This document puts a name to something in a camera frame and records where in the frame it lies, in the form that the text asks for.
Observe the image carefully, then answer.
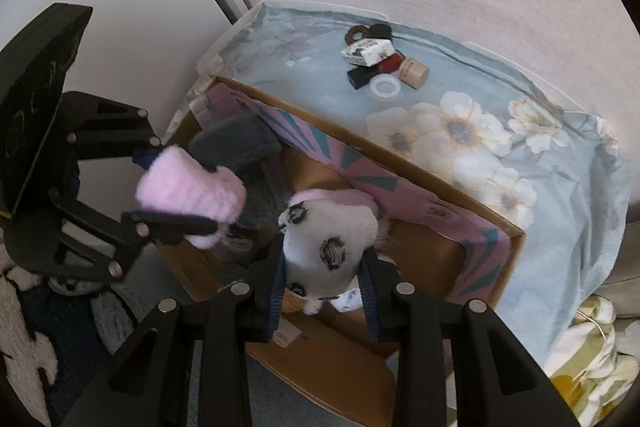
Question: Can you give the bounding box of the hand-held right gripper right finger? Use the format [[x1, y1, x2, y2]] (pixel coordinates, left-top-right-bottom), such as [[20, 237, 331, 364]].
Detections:
[[357, 252, 581, 427]]

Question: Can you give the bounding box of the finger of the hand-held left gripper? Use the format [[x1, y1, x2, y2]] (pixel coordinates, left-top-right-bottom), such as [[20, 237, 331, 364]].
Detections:
[[47, 187, 219, 284], [62, 91, 163, 168]]

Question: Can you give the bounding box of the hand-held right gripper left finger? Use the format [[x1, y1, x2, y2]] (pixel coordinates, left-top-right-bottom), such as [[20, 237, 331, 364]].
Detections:
[[60, 239, 288, 427]]

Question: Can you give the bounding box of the pink fuzzy sock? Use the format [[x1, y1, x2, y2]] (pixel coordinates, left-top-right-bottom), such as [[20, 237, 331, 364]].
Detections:
[[135, 146, 247, 250]]

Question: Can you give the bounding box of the cardboard box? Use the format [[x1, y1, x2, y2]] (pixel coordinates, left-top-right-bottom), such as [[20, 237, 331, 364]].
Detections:
[[162, 76, 526, 427]]

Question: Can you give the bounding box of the grey fuzzy sock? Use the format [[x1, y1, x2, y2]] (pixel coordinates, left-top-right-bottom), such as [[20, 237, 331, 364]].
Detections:
[[187, 113, 293, 233]]

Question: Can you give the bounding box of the white and dark shaggy rug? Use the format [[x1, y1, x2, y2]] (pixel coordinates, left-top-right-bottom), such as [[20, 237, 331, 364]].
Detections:
[[0, 227, 166, 427]]

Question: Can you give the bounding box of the blue floral cloth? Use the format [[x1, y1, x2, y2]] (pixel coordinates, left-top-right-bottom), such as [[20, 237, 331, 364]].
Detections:
[[165, 0, 633, 360]]

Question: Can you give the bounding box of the clear tape roll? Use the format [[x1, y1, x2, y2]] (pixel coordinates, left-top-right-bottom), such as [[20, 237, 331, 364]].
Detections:
[[369, 74, 402, 100]]

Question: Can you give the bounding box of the black lipstick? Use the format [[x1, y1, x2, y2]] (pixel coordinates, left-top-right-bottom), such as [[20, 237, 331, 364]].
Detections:
[[347, 66, 383, 88]]

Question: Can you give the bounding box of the tan cylindrical cap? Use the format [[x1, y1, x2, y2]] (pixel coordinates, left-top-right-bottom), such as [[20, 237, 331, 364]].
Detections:
[[397, 56, 431, 88]]

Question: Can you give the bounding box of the red nail polish bottle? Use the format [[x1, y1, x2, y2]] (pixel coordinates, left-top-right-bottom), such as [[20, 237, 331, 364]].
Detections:
[[377, 53, 407, 75]]

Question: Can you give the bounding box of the yellow-green floral blanket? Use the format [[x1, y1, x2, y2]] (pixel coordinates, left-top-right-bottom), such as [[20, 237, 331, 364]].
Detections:
[[542, 294, 640, 427]]

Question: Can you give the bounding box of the small floral box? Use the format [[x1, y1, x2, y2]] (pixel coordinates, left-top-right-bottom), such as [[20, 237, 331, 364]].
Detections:
[[341, 38, 393, 68]]

